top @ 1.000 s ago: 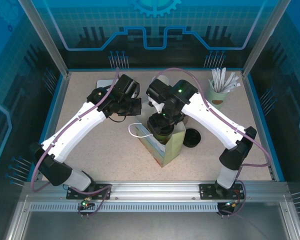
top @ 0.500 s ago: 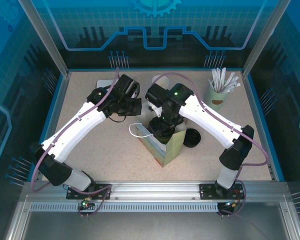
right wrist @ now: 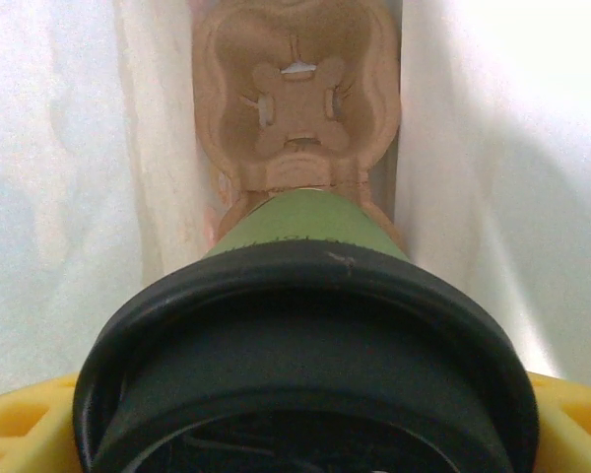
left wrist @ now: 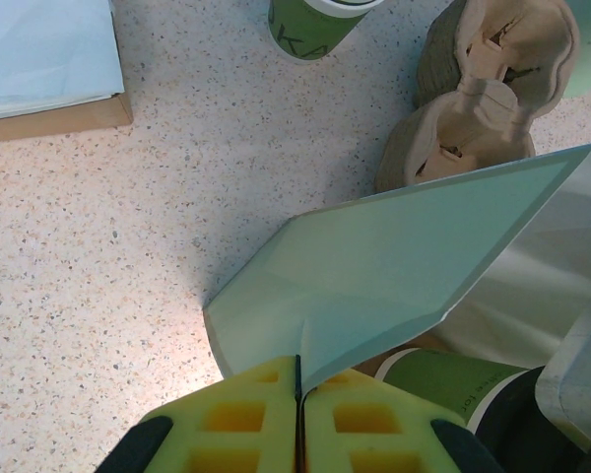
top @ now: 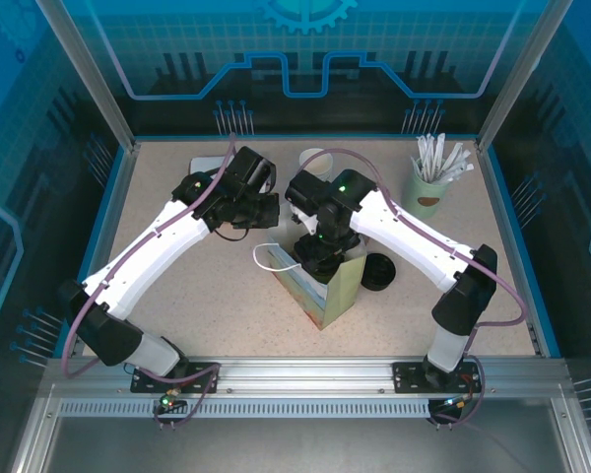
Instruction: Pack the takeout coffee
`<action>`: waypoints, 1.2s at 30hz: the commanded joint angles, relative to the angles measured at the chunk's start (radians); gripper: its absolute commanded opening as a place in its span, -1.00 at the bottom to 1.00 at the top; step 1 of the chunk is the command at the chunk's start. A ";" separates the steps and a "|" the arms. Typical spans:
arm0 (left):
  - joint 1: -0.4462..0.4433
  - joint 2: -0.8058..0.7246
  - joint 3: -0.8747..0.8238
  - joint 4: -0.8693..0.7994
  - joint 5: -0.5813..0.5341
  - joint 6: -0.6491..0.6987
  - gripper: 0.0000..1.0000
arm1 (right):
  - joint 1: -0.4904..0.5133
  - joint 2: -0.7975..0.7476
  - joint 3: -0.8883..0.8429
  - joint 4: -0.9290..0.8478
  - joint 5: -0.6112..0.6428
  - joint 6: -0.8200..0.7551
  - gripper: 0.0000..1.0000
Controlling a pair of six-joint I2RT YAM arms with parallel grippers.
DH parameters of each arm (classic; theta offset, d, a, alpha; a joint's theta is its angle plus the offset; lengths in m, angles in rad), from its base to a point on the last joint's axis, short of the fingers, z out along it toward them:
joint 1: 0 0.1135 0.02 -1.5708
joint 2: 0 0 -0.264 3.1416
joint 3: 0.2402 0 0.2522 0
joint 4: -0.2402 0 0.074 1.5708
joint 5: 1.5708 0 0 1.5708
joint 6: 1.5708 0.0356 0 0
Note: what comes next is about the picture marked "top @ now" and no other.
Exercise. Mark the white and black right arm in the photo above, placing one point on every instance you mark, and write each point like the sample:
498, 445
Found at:
413, 236

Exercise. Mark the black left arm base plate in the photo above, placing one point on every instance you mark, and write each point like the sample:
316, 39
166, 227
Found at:
202, 377

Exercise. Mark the aluminium enclosure post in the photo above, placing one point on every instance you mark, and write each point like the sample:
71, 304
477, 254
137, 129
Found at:
513, 84
98, 84

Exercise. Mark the illustrated paper carry bag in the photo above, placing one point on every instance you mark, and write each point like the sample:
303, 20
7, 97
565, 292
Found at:
342, 295

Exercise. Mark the aluminium mounting rail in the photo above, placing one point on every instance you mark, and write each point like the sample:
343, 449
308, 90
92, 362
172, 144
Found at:
300, 377

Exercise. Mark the small board with green light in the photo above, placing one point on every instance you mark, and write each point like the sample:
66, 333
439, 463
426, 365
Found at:
167, 401

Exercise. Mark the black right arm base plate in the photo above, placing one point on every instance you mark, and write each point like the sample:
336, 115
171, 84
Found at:
409, 377

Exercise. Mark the white paper wrapped straw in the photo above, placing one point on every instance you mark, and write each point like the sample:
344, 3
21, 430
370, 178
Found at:
465, 167
440, 155
425, 157
455, 160

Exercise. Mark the white paper napkin stack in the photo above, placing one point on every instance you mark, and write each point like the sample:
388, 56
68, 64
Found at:
204, 165

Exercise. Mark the mint green straw canister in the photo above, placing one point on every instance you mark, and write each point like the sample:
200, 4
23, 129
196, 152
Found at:
426, 202

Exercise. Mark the stack of black cup lids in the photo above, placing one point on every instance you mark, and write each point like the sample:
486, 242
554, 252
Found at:
379, 273

